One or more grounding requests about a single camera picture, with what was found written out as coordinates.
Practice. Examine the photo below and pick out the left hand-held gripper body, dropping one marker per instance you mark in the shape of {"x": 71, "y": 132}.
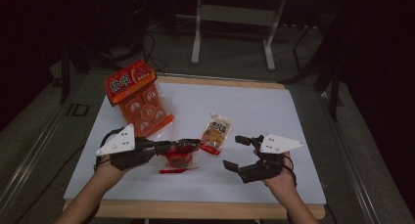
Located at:
{"x": 130, "y": 152}

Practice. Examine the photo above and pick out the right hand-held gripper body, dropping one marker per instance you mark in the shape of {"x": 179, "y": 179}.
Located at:
{"x": 270, "y": 165}

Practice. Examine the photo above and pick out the clear red-edged snack packet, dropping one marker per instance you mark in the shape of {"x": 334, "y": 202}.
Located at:
{"x": 177, "y": 160}

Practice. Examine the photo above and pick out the beige snack packet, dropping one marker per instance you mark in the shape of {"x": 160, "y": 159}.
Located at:
{"x": 217, "y": 132}

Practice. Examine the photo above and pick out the large orange snack packet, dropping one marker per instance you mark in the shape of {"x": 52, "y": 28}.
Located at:
{"x": 130, "y": 83}

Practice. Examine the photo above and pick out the person's right hand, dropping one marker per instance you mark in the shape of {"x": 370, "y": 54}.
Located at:
{"x": 280, "y": 181}

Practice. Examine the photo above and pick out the person's left hand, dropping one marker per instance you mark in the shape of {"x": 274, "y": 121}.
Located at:
{"x": 109, "y": 171}

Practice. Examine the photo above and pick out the white board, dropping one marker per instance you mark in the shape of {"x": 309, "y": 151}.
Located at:
{"x": 228, "y": 100}

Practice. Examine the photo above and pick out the wooden table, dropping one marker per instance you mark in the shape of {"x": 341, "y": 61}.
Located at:
{"x": 195, "y": 211}

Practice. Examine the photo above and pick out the black metal stand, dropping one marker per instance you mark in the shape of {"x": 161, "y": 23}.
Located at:
{"x": 65, "y": 74}
{"x": 332, "y": 87}

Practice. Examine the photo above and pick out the white metal stand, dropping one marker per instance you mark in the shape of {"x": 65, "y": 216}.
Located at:
{"x": 196, "y": 38}

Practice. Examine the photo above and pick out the grey metal floor rail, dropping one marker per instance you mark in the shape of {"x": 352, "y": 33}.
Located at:
{"x": 352, "y": 158}
{"x": 29, "y": 158}

